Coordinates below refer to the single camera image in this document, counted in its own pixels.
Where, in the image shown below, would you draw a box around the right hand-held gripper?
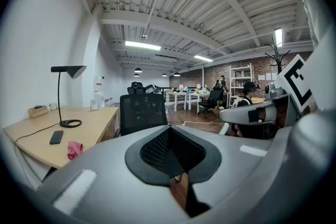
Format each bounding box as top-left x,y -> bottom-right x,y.
218,28 -> 336,140

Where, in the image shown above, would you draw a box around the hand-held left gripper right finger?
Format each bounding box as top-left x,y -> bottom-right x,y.
170,109 -> 336,224

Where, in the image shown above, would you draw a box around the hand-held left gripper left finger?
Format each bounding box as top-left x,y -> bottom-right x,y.
36,124 -> 191,224

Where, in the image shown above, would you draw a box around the pink cloth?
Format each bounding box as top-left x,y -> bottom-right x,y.
67,141 -> 84,161

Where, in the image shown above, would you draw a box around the black swivel office chair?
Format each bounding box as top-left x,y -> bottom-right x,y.
197,86 -> 224,116

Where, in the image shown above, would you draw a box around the white metal shelving unit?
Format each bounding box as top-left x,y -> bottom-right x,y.
228,63 -> 255,109

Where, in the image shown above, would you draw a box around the white table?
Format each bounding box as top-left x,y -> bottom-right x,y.
164,91 -> 187,111
185,91 -> 211,111

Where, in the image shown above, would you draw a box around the black smartphone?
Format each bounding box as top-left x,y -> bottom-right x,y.
49,130 -> 65,145

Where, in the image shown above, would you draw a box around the black mesh office chair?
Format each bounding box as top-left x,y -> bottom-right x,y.
113,92 -> 169,139

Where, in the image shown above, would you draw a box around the black coat rack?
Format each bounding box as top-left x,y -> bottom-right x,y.
264,36 -> 291,74

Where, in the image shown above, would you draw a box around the white water dispenser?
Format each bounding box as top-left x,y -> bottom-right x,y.
93,76 -> 106,109

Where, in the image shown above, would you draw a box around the white desk leg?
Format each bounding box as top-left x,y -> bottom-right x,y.
15,145 -> 53,183

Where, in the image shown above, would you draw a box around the ceiling tube light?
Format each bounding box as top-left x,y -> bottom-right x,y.
124,40 -> 162,51
274,27 -> 284,48
193,54 -> 214,63

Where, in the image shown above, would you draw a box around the black headrest office chair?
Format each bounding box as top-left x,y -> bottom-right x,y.
127,81 -> 146,95

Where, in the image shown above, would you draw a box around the wooden tissue box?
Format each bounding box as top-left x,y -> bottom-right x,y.
28,105 -> 49,119

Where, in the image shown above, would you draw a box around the black desk lamp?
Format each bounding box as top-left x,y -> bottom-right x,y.
50,65 -> 88,129

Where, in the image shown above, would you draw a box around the white floor cable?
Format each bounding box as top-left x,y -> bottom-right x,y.
183,120 -> 224,125

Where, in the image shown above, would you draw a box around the black lamp cable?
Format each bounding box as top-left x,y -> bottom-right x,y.
14,123 -> 62,147

